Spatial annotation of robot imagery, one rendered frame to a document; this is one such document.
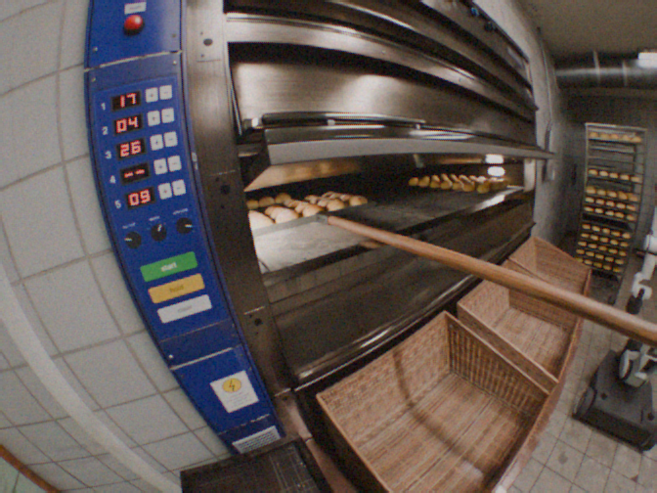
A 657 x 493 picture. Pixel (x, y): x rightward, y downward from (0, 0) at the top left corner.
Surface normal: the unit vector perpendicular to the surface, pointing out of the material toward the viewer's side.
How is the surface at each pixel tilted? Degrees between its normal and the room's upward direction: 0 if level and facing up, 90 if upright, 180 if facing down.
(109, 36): 90
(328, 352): 70
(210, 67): 90
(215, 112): 90
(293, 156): 80
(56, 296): 90
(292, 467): 0
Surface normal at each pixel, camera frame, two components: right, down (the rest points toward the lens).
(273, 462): -0.11, -0.93
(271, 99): 0.44, -0.10
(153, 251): 0.51, 0.24
